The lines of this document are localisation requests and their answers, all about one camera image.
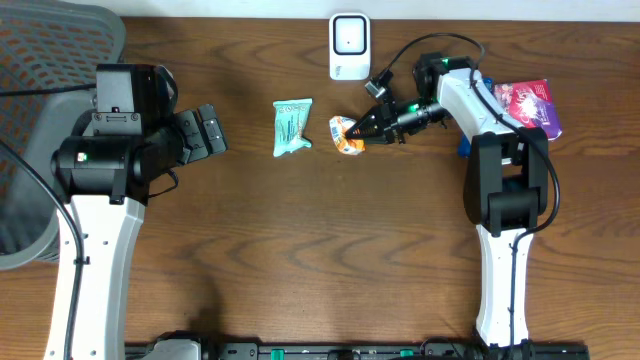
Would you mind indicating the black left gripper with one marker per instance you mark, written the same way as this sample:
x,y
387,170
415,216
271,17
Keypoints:
x,y
198,135

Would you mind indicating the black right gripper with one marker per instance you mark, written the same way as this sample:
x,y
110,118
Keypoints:
x,y
379,117

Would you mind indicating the orange tissue pack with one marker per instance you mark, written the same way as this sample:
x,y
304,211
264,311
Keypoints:
x,y
339,125

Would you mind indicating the teal wet wipes pack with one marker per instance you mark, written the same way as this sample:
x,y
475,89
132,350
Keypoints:
x,y
290,121

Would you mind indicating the blue snack bar wrapper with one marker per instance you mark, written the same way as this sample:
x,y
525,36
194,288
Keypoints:
x,y
464,147

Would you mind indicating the purple snack package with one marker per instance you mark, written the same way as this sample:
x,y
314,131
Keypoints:
x,y
530,103

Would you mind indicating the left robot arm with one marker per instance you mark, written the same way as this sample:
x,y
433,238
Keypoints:
x,y
105,179

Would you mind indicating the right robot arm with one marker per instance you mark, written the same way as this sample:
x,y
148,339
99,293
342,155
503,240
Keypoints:
x,y
506,182

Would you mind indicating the white barcode scanner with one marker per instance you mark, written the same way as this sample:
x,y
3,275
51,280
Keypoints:
x,y
349,46

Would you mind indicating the grey plastic mesh basket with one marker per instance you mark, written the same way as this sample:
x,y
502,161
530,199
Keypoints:
x,y
49,54

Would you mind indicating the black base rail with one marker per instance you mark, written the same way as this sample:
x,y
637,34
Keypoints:
x,y
433,348

